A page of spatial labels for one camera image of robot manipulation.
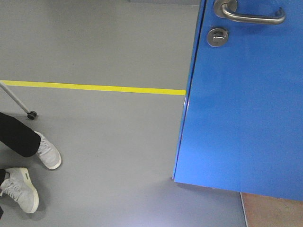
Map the blue door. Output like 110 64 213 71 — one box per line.
173 0 303 201

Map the yellow floor tape line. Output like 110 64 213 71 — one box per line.
1 80 186 96

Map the steel thumb turn lock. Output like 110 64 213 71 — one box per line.
206 27 229 47

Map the white sneaker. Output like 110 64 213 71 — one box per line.
0 167 39 214
35 131 62 170

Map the black trouser leg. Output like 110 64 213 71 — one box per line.
0 113 41 157
0 169 6 185

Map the plywood base platform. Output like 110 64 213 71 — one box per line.
241 192 303 227

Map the steel door lever handle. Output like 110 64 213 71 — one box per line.
213 0 286 25

